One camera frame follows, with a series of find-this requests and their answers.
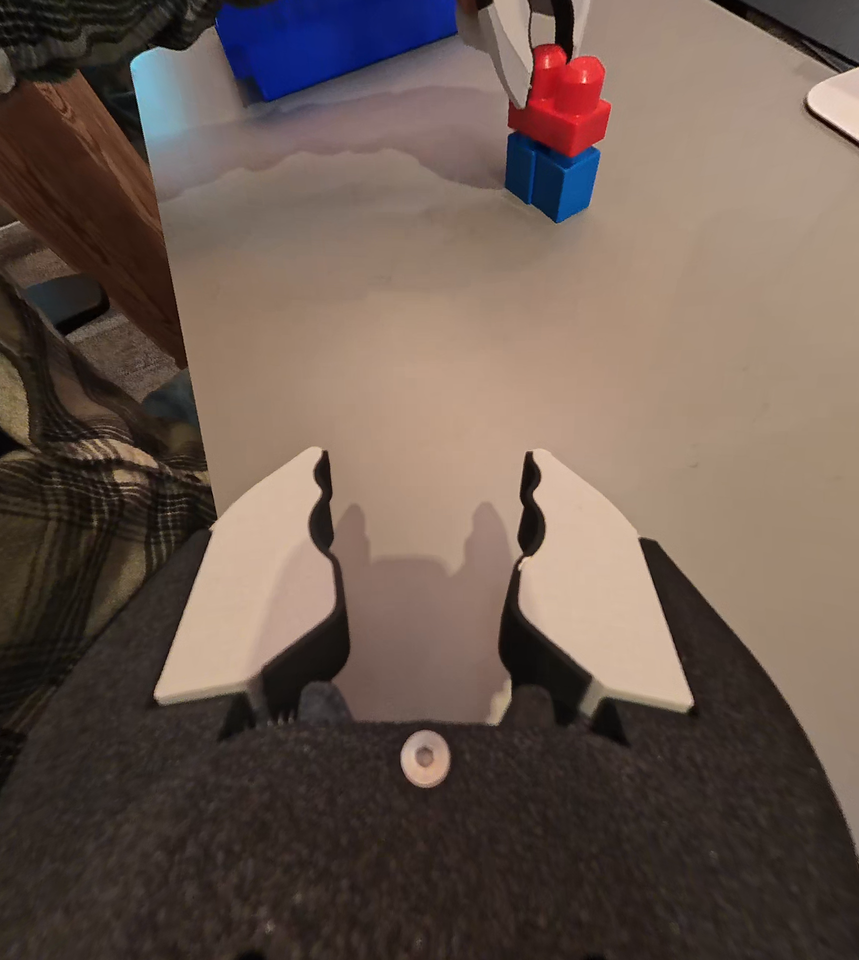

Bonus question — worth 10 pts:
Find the blue plastic bin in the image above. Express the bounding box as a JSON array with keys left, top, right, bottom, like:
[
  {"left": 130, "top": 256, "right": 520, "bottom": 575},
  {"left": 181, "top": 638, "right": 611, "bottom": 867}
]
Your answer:
[{"left": 215, "top": 0, "right": 461, "bottom": 104}]

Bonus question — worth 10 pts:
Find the wooden table leg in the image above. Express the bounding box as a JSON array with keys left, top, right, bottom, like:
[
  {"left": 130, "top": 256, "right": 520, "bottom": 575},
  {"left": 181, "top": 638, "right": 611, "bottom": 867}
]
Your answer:
[{"left": 0, "top": 71, "right": 189, "bottom": 370}]

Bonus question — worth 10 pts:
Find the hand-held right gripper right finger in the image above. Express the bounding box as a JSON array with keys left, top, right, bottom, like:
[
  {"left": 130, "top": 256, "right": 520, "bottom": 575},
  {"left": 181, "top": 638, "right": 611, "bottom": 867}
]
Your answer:
[{"left": 499, "top": 448, "right": 695, "bottom": 727}]

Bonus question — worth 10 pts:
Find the person's plaid shirt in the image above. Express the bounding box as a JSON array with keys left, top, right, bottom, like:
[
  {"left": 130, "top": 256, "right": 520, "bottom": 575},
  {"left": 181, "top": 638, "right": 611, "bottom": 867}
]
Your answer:
[{"left": 0, "top": 202, "right": 218, "bottom": 901}]

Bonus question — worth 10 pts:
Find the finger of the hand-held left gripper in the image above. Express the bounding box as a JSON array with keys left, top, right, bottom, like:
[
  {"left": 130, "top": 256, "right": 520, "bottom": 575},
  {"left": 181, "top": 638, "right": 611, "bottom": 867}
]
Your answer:
[
  {"left": 461, "top": 0, "right": 536, "bottom": 111},
  {"left": 533, "top": 0, "right": 590, "bottom": 65}
]

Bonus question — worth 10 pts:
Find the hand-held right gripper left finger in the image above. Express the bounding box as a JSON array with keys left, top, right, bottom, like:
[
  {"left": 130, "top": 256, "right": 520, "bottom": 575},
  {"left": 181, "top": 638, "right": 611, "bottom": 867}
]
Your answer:
[{"left": 153, "top": 447, "right": 350, "bottom": 721}]

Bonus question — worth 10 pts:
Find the red mega block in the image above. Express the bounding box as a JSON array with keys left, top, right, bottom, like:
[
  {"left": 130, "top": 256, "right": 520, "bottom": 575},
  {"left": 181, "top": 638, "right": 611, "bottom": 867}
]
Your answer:
[{"left": 506, "top": 43, "right": 613, "bottom": 159}]

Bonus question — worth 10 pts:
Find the blue mega block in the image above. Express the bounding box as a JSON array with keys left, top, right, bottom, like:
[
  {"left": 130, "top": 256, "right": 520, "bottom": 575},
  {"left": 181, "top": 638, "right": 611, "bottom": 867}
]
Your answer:
[{"left": 504, "top": 131, "right": 602, "bottom": 225}]

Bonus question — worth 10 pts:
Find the black chair base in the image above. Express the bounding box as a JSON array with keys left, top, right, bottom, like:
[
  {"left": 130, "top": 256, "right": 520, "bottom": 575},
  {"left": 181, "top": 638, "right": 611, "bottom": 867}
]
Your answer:
[{"left": 24, "top": 273, "right": 112, "bottom": 336}]

